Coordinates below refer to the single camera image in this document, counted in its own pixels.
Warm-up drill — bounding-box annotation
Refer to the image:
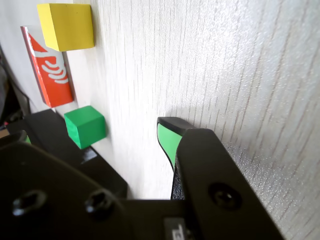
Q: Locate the green wooden cube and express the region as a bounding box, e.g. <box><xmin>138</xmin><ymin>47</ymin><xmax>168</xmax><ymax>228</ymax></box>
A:
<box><xmin>63</xmin><ymin>105</ymin><xmax>105</xmax><ymax>150</ymax></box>

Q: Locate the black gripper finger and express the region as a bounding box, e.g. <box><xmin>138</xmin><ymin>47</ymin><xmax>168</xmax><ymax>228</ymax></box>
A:
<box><xmin>0</xmin><ymin>129</ymin><xmax>131</xmax><ymax>240</ymax></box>

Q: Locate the yellow wooden cube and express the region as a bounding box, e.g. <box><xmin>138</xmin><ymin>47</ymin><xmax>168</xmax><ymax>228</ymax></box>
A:
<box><xmin>36</xmin><ymin>3</ymin><xmax>95</xmax><ymax>52</ymax></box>

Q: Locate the red and white carton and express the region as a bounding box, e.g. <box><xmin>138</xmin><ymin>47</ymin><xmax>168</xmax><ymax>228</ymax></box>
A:
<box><xmin>20</xmin><ymin>25</ymin><xmax>77</xmax><ymax>108</ymax></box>

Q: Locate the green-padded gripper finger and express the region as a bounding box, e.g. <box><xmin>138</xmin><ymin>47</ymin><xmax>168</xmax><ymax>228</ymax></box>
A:
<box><xmin>156</xmin><ymin>116</ymin><xmax>287</xmax><ymax>240</ymax></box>

